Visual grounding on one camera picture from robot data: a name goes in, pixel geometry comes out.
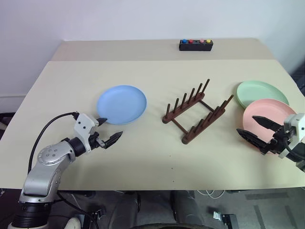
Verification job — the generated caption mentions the pink-red plastic plate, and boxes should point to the pink-red plastic plate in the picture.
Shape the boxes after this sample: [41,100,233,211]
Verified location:
[242,98,298,157]

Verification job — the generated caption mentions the white floor cable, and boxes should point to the white floor cable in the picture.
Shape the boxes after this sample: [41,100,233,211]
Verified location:
[199,190,226,199]

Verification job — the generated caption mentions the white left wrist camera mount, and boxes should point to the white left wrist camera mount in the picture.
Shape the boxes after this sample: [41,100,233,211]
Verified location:
[73,114,100,156]

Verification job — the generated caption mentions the black metal floor bracket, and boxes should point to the black metal floor bracket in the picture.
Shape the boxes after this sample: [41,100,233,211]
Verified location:
[209,210,239,229]

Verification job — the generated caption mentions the green plastic plate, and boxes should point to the green plastic plate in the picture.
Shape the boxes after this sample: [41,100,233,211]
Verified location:
[236,80,290,110]

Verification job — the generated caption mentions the white round object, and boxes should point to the white round object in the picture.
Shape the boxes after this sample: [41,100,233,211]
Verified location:
[65,216,82,229]

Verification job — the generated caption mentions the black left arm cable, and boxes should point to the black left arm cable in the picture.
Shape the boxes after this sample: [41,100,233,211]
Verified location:
[28,111,79,175]

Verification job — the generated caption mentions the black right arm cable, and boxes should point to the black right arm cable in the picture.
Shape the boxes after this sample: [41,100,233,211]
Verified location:
[285,140,305,161]

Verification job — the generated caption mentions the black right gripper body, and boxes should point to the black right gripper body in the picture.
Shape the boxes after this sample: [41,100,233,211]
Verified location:
[258,126,290,157]

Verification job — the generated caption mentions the blue plastic plate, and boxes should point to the blue plastic plate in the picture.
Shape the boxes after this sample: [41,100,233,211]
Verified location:
[96,84,147,125]

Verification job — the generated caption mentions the black object beside table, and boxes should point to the black object beside table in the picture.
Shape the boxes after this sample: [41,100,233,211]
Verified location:
[0,112,15,142]

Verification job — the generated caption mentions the black button box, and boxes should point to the black button box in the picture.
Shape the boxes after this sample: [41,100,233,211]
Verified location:
[179,39,213,52]

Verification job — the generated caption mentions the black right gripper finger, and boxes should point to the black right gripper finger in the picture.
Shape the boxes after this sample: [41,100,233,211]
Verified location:
[252,115,278,131]
[236,128,266,151]

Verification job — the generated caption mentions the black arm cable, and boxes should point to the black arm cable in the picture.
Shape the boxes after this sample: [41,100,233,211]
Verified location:
[285,140,305,161]
[28,111,79,175]

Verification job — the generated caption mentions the brown wooden dish rack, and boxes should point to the brown wooden dish rack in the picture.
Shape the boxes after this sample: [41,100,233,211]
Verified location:
[162,78,234,145]

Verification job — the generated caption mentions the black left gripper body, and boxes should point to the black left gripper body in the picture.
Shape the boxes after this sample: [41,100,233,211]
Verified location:
[88,131,107,150]

